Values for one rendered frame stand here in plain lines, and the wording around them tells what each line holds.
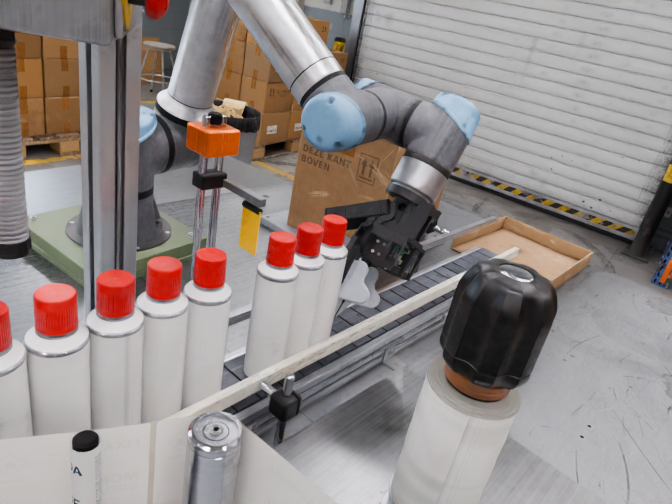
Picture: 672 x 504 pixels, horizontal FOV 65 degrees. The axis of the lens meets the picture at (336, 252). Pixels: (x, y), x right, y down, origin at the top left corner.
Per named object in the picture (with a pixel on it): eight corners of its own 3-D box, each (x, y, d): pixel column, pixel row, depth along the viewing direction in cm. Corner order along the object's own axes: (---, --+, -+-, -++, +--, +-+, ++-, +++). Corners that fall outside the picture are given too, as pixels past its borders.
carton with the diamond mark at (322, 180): (370, 265, 113) (400, 143, 102) (285, 224, 124) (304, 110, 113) (431, 233, 137) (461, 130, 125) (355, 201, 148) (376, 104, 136)
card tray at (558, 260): (546, 295, 121) (552, 280, 119) (450, 248, 135) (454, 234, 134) (588, 265, 143) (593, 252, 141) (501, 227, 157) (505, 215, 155)
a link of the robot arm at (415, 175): (394, 150, 77) (414, 172, 84) (379, 177, 77) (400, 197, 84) (437, 167, 73) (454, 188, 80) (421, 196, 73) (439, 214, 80)
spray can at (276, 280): (260, 391, 68) (282, 250, 59) (234, 369, 71) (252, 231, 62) (289, 375, 72) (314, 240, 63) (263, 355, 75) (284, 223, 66)
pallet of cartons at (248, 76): (254, 162, 439) (272, 13, 390) (184, 133, 476) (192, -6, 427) (334, 146, 533) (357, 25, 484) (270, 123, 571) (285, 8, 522)
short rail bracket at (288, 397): (275, 462, 65) (290, 386, 60) (259, 447, 66) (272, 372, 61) (294, 449, 67) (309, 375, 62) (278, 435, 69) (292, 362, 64)
